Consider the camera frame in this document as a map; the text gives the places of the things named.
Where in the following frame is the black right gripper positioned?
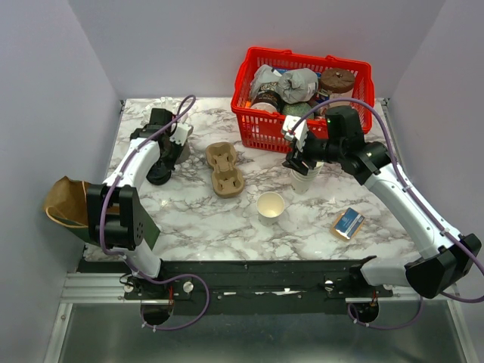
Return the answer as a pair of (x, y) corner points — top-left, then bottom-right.
(281, 130), (343, 177)

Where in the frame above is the black plastic cup lid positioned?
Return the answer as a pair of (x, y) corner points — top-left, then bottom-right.
(146, 160), (172, 186)

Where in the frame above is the white paper cup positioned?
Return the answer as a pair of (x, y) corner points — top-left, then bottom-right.
(256, 192), (285, 226)

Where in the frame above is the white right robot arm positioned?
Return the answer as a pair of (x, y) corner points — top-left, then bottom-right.
(281, 106), (482, 299)

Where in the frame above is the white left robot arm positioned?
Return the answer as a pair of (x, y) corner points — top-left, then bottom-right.
(86, 108), (193, 299)

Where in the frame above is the stack of paper cups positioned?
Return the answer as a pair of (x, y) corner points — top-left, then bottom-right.
(290, 162), (324, 194)

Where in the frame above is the red plastic shopping basket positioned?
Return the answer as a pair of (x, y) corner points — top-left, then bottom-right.
(231, 46), (376, 154)

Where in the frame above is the green netted melon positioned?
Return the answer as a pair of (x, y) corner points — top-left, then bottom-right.
(281, 102), (312, 117)

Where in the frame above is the brown cardboard cup carrier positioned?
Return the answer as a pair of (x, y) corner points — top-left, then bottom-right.
(205, 142), (245, 198)

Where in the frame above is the black labelled tub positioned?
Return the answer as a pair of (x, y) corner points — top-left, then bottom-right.
(250, 82), (284, 113)

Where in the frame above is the blue orange card box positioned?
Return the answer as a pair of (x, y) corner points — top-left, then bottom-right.
(330, 207), (365, 240)

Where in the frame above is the grey plastic mailer bag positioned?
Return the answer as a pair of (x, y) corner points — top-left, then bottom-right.
(250, 64), (318, 104)

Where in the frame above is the brown lidded round box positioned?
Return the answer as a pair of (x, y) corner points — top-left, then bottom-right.
(318, 68), (355, 101)

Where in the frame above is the brown green paper bag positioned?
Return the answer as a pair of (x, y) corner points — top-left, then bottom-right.
(43, 177), (160, 251)

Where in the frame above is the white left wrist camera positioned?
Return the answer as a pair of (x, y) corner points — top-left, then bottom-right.
(169, 123), (194, 146)

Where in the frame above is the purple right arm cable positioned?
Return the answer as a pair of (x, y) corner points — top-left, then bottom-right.
(287, 97), (484, 330)

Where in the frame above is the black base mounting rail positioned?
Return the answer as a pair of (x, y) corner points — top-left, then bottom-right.
(125, 259), (392, 315)

